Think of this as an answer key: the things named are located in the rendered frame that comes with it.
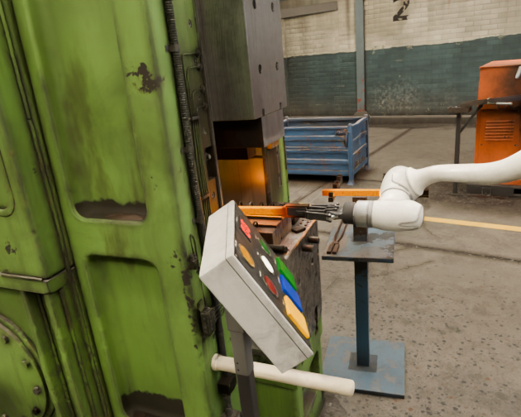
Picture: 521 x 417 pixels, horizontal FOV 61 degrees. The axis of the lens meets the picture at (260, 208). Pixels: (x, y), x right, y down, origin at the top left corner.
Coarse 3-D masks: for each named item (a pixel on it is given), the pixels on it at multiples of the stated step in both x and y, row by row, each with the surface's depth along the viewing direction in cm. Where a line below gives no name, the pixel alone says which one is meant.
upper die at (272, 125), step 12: (240, 120) 139; (252, 120) 137; (264, 120) 138; (276, 120) 148; (216, 132) 143; (228, 132) 142; (240, 132) 140; (252, 132) 139; (264, 132) 138; (276, 132) 148; (216, 144) 145; (228, 144) 143; (240, 144) 142; (252, 144) 140; (264, 144) 139
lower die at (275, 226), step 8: (248, 216) 161; (256, 216) 160; (264, 216) 159; (272, 216) 158; (264, 224) 154; (272, 224) 153; (280, 224) 156; (288, 224) 163; (264, 232) 149; (272, 232) 149; (280, 232) 156; (288, 232) 164; (272, 240) 149; (280, 240) 156
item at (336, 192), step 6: (324, 192) 188; (336, 192) 186; (342, 192) 185; (348, 192) 185; (354, 192) 184; (360, 192) 183; (366, 192) 182; (372, 192) 181; (378, 192) 181; (426, 192) 176
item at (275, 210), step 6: (288, 204) 156; (294, 204) 155; (300, 204) 155; (306, 204) 154; (246, 210) 162; (252, 210) 161; (258, 210) 160; (264, 210) 159; (270, 210) 158; (276, 210) 157; (282, 210) 155; (288, 216) 156; (294, 216) 156; (300, 216) 155
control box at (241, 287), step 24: (216, 216) 111; (240, 216) 109; (216, 240) 95; (240, 240) 94; (264, 240) 117; (216, 264) 83; (240, 264) 83; (264, 264) 99; (216, 288) 84; (240, 288) 84; (264, 288) 87; (240, 312) 86; (264, 312) 86; (264, 336) 88; (288, 336) 88; (288, 360) 90
